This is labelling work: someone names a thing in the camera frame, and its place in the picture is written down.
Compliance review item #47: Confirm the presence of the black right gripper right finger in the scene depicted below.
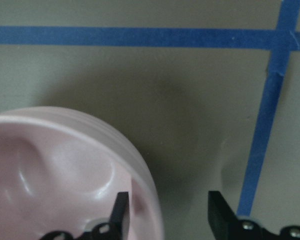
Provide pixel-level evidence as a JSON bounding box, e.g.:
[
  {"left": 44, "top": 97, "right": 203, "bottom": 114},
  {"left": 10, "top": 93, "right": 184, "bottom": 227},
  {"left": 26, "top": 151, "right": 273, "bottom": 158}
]
[{"left": 207, "top": 190, "right": 239, "bottom": 240}]

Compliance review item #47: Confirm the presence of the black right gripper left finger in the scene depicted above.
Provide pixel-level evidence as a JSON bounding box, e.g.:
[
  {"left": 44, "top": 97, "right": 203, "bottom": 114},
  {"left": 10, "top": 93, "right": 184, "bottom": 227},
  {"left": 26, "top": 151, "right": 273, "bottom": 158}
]
[{"left": 109, "top": 191, "right": 129, "bottom": 240}]

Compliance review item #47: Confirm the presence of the pink bowl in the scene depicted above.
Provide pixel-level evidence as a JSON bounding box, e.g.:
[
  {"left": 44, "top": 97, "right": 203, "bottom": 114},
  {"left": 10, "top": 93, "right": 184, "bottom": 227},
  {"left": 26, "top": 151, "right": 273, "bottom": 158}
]
[{"left": 0, "top": 106, "right": 165, "bottom": 240}]

